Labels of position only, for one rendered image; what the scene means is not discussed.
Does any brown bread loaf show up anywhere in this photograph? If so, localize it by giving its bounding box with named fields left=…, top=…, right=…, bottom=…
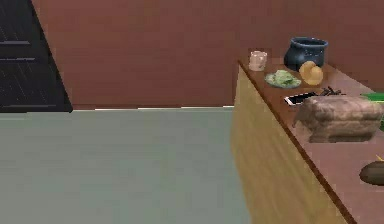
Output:
left=293, top=95, right=384, bottom=144

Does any pale pink cup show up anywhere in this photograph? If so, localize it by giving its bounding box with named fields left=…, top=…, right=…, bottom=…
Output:
left=248, top=50, right=268, bottom=72

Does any wooden kitchen counter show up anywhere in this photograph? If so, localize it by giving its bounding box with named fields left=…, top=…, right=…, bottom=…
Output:
left=230, top=57, right=384, bottom=224

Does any white cell phone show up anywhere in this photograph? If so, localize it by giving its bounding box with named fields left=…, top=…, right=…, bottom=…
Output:
left=283, top=91, right=319, bottom=107

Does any dark blue pot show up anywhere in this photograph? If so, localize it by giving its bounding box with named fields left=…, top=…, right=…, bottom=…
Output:
left=283, top=36, right=330, bottom=73

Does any black room door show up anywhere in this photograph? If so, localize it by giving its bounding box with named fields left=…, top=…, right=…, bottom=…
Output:
left=0, top=0, right=74, bottom=114

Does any dark brown oval object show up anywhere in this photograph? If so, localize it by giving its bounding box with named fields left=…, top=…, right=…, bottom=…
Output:
left=359, top=160, right=384, bottom=187

